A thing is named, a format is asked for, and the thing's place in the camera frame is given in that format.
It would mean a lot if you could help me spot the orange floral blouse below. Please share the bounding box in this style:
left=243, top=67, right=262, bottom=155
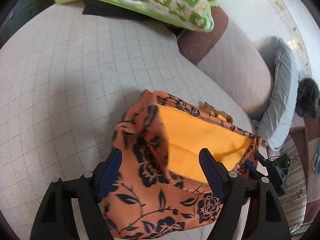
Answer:
left=100, top=90, right=262, bottom=239

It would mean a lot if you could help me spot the striped beige cushion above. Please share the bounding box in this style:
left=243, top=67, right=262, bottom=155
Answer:
left=267, top=135, right=307, bottom=233

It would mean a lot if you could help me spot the grey pillow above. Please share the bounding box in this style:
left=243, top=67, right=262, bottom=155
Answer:
left=253, top=38, right=299, bottom=151

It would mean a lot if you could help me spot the light blue cloth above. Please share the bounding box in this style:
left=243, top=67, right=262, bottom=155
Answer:
left=311, top=138, right=320, bottom=175

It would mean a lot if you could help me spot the dark furry garment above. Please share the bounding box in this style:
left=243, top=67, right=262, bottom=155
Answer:
left=295, top=77, right=319, bottom=119

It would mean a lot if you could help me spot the pink bolster cushion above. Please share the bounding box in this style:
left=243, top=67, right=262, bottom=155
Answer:
left=177, top=7, right=273, bottom=120

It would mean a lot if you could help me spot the black folded cloth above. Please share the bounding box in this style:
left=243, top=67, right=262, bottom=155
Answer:
left=81, top=0, right=184, bottom=37

